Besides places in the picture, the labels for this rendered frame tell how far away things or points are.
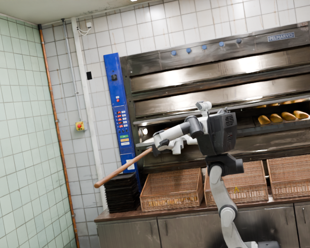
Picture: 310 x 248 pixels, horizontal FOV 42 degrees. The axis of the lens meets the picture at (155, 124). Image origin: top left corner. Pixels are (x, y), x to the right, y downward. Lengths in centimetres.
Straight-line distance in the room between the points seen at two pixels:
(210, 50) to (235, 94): 50
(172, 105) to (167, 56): 49
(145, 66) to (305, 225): 214
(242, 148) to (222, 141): 106
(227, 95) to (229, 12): 80
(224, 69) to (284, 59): 57
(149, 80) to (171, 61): 30
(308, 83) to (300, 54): 29
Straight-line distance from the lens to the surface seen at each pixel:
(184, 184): 420
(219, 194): 329
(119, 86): 426
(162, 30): 422
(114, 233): 397
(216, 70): 412
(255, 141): 415
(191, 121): 303
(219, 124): 308
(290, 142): 415
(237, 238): 339
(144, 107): 423
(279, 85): 412
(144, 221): 386
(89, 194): 455
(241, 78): 411
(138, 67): 426
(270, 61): 412
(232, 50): 414
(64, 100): 451
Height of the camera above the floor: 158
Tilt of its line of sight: 3 degrees down
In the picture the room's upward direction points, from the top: 9 degrees counter-clockwise
